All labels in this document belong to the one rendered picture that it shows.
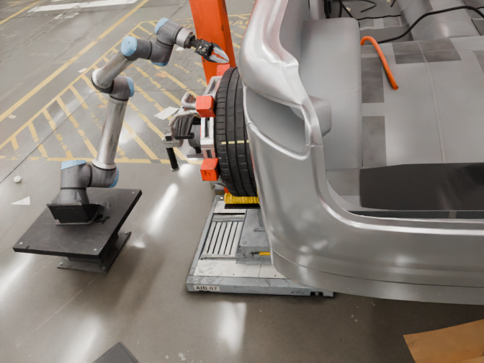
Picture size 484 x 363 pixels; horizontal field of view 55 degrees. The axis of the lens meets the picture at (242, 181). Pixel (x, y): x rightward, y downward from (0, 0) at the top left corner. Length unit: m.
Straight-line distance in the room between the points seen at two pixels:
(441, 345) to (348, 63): 1.40
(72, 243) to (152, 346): 0.79
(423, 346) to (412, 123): 1.06
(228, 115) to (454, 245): 1.16
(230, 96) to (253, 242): 0.91
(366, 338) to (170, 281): 1.17
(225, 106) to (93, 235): 1.26
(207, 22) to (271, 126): 1.49
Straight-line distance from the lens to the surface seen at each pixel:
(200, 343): 2.60
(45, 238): 3.12
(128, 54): 2.35
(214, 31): 2.73
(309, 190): 1.29
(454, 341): 2.56
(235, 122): 2.11
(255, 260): 2.73
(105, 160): 3.04
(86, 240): 2.95
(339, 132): 1.94
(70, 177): 3.03
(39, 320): 3.09
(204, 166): 2.17
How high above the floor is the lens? 2.09
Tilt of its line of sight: 37 degrees down
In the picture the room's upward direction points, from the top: 11 degrees counter-clockwise
